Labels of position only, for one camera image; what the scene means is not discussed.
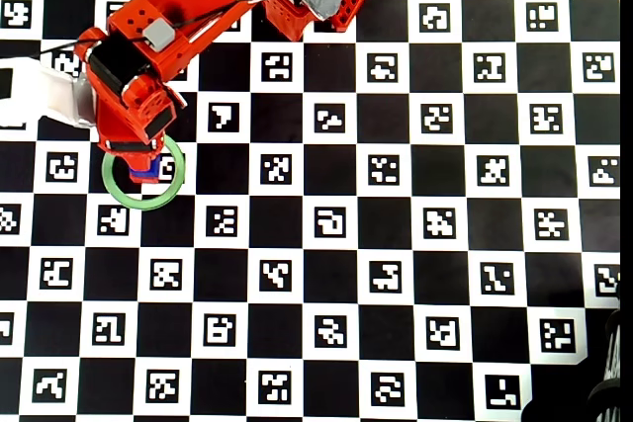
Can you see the black ribbed stand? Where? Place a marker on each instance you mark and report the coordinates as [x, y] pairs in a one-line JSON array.
[[613, 367]]

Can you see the black white marker mat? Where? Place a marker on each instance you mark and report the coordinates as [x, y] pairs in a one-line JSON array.
[[346, 244]]

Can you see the red gripper black motor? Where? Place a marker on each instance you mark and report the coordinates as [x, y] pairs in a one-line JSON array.
[[132, 146]]

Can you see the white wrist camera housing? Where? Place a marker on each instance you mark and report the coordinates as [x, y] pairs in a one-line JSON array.
[[64, 96]]

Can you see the orange cube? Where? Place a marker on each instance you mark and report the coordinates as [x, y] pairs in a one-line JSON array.
[[142, 162]]

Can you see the small grey block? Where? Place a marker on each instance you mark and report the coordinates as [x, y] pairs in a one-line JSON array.
[[160, 34]]

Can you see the blue cube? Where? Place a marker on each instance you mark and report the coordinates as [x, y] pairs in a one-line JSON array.
[[146, 176]]

